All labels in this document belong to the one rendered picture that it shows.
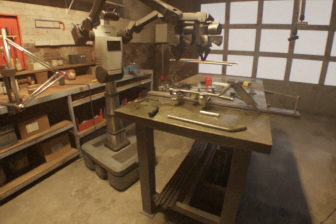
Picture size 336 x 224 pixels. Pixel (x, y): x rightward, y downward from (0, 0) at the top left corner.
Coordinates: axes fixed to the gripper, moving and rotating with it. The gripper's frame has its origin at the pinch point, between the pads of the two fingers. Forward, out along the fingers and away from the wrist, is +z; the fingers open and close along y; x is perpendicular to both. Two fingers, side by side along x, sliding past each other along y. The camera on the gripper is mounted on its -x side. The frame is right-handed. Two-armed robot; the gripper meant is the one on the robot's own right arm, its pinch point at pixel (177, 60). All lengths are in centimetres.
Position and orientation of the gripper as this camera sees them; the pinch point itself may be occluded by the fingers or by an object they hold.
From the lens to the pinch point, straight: 102.0
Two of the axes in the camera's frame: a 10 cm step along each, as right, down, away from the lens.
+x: -7.8, -1.8, 6.0
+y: 6.2, -2.3, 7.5
